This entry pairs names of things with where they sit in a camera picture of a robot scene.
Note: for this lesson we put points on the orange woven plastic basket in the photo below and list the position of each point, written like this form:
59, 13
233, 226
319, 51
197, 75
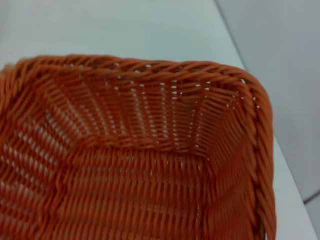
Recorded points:
125, 175

